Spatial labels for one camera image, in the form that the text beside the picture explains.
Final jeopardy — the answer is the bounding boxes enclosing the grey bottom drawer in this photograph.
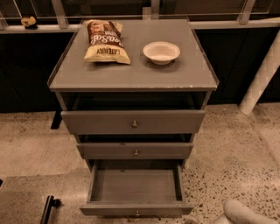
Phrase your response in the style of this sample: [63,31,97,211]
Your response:
[80,160,193,217]

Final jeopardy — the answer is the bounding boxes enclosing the grey drawer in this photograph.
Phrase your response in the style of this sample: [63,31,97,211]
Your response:
[77,143,193,159]
[80,160,193,217]
[61,110,205,135]

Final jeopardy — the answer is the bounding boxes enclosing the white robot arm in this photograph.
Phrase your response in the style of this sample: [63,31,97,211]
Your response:
[211,199,279,224]

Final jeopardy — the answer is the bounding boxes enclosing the grey drawer cabinet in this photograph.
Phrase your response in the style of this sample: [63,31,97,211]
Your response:
[49,19,218,168]

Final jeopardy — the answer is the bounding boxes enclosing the grey middle drawer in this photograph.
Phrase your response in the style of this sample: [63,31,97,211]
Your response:
[77,143,193,159]

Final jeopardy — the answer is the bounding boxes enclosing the grey top drawer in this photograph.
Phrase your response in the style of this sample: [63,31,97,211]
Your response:
[61,110,205,135]

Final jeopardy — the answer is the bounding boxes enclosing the white paper bowl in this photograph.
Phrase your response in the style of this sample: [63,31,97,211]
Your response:
[143,41,180,66]

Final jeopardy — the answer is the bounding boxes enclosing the brown chip bag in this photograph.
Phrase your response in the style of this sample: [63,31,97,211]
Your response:
[84,19,130,65]

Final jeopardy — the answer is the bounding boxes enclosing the metal window railing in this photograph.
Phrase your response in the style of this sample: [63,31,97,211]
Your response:
[0,0,280,33]

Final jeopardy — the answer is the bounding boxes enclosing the black floor stand bar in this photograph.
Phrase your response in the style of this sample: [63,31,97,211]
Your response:
[40,195,61,224]

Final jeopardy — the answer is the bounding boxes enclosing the white diagonal pillar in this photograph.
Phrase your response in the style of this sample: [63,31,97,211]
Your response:
[239,31,280,115]

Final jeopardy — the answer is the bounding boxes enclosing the small yellow black object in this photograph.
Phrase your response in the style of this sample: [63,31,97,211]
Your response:
[21,16,38,29]

